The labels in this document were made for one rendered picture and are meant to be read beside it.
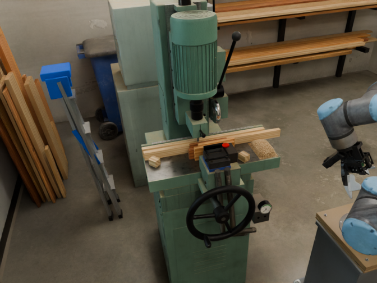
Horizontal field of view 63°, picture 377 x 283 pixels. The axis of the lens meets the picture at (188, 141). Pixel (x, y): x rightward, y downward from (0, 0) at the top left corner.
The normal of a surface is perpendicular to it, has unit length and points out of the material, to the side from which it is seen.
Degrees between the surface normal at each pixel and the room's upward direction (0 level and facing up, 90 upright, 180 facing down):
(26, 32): 90
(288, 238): 0
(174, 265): 90
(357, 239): 92
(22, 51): 90
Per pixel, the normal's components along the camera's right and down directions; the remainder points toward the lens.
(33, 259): -0.04, -0.84
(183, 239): 0.24, 0.52
